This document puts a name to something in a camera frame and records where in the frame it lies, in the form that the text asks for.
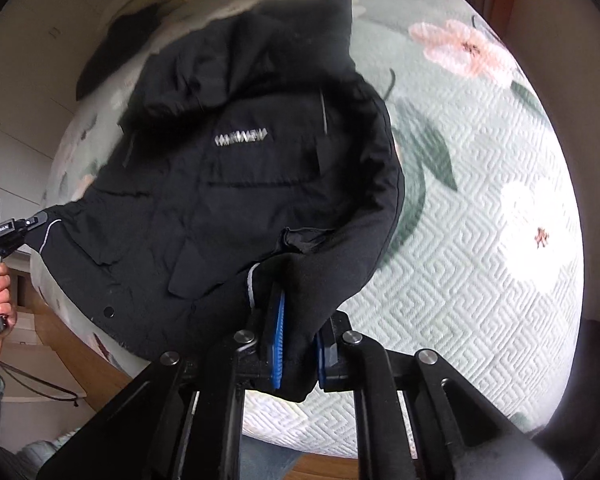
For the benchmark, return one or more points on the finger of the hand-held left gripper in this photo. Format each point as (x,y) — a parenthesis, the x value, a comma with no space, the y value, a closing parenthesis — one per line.
(36,221)

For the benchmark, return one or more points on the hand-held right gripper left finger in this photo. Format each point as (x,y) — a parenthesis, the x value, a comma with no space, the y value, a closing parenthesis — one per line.
(278,335)

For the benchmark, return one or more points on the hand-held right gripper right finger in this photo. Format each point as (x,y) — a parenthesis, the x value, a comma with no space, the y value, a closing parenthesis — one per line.
(322,360)

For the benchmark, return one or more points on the black hooded jacket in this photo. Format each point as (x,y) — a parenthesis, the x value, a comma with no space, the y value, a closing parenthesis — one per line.
(230,185)

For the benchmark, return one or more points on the person's legs in jeans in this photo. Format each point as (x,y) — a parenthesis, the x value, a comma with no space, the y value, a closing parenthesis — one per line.
(270,460)

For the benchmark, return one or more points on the dark cloth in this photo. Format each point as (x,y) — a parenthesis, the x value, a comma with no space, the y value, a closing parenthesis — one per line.
(115,50)

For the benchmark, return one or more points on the floral quilted bedspread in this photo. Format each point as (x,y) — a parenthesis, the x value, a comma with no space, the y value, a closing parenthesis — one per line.
(480,235)

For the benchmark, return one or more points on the grey shoe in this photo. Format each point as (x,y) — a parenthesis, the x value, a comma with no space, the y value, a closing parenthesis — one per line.
(47,447)

